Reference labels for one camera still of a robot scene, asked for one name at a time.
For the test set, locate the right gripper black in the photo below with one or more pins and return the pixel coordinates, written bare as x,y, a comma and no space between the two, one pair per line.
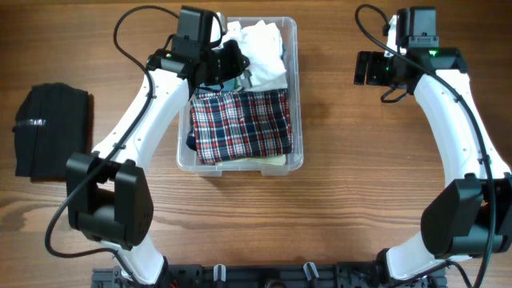
374,77

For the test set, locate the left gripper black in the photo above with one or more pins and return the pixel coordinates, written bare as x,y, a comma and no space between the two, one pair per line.
241,62

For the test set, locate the blue denim jeans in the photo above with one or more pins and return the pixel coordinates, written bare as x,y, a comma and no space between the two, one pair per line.
226,86

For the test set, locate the white graphic t-shirt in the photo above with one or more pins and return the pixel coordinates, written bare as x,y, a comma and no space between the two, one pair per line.
262,44

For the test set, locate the red navy plaid shirt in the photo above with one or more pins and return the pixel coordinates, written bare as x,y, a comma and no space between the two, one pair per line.
232,125

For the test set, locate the cream cloth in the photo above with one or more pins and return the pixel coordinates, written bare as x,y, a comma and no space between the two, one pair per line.
271,160

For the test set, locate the black garment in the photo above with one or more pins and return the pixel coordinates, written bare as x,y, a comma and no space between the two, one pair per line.
51,124

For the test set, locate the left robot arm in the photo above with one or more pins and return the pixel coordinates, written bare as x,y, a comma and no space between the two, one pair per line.
108,197

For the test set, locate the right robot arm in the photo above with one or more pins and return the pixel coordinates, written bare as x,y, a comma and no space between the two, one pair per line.
471,217

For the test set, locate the clear plastic storage container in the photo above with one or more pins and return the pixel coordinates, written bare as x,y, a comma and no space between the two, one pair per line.
187,159

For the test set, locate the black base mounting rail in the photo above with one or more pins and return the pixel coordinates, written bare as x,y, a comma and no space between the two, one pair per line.
340,275

